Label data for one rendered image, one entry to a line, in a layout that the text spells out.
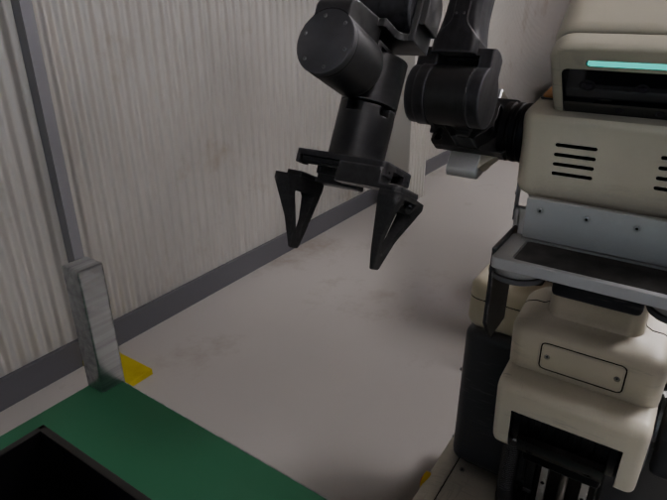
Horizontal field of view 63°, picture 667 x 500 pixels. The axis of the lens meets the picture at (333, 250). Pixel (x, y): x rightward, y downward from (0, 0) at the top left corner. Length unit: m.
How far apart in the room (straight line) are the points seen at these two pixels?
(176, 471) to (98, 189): 1.84
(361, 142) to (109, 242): 1.94
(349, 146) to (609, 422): 0.59
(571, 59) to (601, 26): 0.04
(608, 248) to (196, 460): 0.57
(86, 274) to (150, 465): 0.20
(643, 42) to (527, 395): 0.52
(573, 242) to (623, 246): 0.06
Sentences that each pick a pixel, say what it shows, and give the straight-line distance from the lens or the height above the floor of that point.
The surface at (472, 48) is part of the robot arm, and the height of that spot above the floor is 1.30.
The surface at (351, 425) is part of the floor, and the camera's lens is 2.01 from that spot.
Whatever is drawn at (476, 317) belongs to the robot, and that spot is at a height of 0.72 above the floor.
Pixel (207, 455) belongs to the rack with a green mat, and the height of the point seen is 0.95.
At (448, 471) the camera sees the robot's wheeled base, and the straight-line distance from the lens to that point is 1.50.
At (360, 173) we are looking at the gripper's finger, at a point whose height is 1.20.
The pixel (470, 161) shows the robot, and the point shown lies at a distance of 0.86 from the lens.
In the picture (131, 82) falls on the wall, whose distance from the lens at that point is 2.37.
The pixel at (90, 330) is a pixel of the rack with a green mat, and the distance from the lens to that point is 0.63.
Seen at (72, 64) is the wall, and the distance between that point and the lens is 2.23.
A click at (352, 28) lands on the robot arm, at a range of 0.48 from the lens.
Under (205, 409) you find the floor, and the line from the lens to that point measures 2.12.
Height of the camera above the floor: 1.34
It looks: 24 degrees down
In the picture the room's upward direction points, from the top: straight up
